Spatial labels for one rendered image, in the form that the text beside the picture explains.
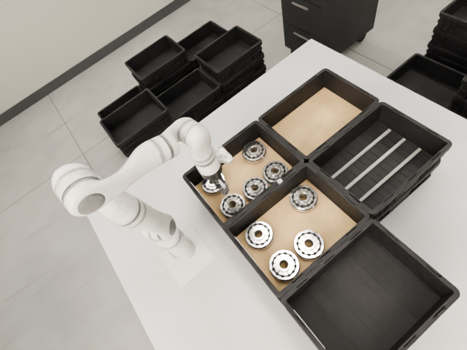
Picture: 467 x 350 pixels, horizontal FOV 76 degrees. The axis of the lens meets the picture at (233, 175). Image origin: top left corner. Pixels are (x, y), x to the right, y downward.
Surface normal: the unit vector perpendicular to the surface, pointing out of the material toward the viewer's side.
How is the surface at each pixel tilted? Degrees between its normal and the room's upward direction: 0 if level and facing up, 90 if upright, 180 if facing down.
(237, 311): 0
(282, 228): 0
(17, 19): 90
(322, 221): 0
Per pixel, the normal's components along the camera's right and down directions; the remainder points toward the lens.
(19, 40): 0.60, 0.61
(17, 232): -0.22, -0.49
